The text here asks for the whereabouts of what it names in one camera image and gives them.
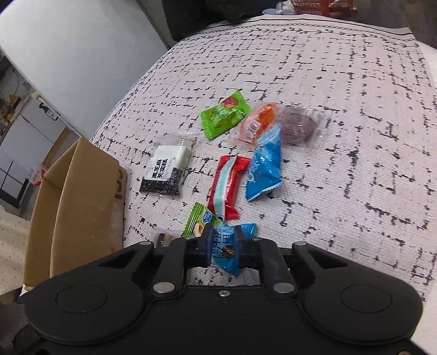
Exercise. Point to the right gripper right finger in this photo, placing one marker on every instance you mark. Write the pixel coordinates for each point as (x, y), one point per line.
(264, 256)

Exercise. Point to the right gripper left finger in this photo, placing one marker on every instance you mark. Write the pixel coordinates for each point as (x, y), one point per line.
(181, 255)

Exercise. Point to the blue candy wrapper packet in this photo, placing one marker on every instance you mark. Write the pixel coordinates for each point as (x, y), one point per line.
(225, 247)

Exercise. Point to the green snack packet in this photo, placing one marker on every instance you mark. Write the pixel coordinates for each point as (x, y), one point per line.
(222, 117)

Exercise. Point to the small clear brown packet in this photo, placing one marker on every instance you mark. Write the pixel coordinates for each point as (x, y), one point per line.
(161, 238)

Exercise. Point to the green plum candy packet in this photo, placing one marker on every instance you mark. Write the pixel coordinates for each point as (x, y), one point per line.
(199, 217)

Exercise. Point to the red white snack bar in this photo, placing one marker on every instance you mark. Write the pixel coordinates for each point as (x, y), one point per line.
(225, 186)

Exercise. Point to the blue biscuit packet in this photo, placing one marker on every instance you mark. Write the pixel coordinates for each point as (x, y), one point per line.
(264, 173)

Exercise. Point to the black white rice cake packet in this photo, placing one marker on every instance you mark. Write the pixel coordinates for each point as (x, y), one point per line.
(165, 168)

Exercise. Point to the brown cardboard box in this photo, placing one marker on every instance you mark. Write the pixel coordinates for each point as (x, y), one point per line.
(78, 217)

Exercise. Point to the white patterned bed cover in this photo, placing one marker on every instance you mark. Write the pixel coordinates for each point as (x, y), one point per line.
(365, 191)

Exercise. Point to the purple round cake packet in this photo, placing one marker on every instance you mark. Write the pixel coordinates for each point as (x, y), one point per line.
(302, 126)

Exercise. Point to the orange pink snack packet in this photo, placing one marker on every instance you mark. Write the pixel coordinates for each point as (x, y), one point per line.
(261, 117)

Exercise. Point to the white cabinet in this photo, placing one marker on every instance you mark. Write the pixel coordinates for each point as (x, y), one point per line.
(29, 129)

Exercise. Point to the black clothes pile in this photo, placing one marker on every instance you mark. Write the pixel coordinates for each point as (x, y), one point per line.
(185, 17)

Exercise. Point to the red plastic basket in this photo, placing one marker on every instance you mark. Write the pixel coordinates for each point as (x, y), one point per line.
(337, 9)

